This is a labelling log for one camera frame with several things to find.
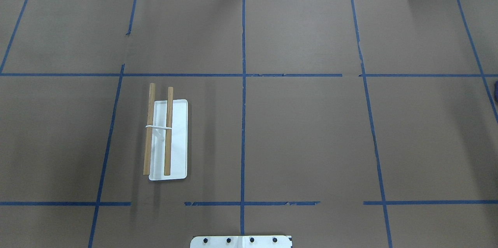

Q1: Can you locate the purple towel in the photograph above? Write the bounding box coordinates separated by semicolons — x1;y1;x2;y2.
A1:
493;81;498;103

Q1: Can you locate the white towel rack base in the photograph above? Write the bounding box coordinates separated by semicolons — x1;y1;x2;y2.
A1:
147;99;188;181

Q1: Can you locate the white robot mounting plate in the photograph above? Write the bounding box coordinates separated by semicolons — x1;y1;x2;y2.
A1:
190;235;293;248

